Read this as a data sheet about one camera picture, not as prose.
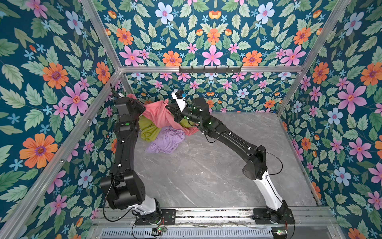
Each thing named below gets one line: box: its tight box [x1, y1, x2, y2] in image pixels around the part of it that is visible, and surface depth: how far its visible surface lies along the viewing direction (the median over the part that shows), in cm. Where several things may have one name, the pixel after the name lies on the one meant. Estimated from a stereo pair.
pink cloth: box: [126, 93, 200, 136], surface depth 80 cm
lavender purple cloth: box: [145, 126, 186, 154], surface depth 101 cm
